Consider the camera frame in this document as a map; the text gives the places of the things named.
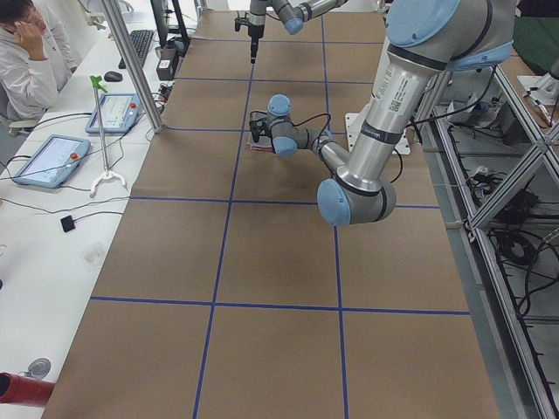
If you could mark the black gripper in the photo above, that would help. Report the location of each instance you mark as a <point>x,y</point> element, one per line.
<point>253,30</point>

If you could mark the pink square towel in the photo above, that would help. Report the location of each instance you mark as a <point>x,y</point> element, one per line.
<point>258,145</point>

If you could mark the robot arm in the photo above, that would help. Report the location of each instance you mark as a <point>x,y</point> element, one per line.
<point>292,17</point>
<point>424,39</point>

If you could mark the black box with label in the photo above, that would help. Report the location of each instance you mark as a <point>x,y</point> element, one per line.
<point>167,64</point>

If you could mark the black keyboard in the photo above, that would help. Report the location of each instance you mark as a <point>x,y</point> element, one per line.
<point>142,41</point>

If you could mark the black computer mouse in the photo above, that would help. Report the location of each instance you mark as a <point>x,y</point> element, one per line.
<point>113,76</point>

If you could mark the far blue teach pendant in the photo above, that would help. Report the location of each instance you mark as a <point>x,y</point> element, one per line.
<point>119,111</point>

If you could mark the blue teach pendant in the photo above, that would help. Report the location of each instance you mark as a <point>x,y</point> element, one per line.
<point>53,163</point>
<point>119,111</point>

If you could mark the near blue teach pendant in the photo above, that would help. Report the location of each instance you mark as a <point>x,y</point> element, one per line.
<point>53,163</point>

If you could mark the seated person in white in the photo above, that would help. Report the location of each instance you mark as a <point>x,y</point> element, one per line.
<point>36,58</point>

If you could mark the small black square pad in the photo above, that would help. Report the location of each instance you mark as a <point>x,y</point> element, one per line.
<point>67,223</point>

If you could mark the round metal disc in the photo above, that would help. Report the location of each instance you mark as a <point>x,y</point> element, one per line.
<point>39,368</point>

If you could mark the red cylinder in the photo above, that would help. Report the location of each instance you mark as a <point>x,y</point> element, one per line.
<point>24,391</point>

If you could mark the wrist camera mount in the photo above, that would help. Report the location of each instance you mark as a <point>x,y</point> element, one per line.
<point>240,21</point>
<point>258,127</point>

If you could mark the aluminium frame post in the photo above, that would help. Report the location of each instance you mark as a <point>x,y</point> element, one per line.
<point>127,51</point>

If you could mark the aluminium frame rack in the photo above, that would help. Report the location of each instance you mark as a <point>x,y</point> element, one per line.
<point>493,143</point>

